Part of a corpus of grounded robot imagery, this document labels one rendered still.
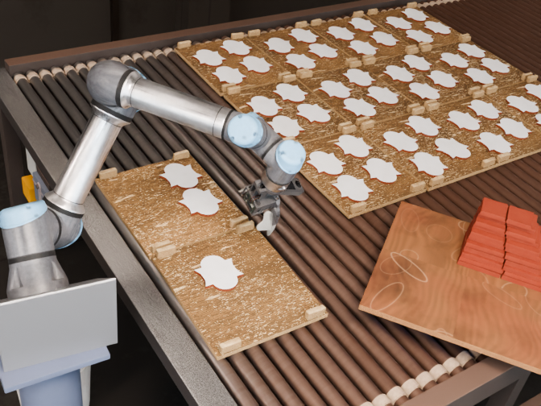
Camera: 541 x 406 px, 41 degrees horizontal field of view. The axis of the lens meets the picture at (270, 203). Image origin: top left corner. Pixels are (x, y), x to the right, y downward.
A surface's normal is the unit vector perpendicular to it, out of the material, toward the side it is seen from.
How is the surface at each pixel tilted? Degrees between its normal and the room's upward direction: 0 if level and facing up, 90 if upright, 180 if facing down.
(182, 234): 0
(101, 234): 0
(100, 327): 90
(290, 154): 25
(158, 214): 0
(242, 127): 55
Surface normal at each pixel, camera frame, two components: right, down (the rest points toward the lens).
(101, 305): 0.41, 0.61
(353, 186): 0.11, -0.77
